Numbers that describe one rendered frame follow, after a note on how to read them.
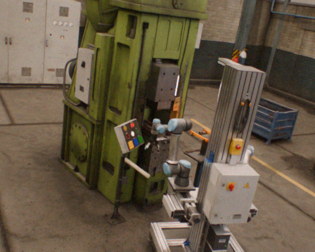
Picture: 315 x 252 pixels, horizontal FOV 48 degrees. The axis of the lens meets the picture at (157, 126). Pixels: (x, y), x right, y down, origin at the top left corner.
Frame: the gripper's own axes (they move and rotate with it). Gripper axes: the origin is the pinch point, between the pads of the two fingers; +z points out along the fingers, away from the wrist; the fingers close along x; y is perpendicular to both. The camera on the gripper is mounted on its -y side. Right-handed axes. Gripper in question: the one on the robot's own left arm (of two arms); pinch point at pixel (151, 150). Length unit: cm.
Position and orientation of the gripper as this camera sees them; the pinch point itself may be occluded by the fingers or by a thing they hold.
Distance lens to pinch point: 381.7
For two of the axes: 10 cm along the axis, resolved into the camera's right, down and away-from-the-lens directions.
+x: 9.6, 0.5, 2.8
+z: -1.5, 9.3, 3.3
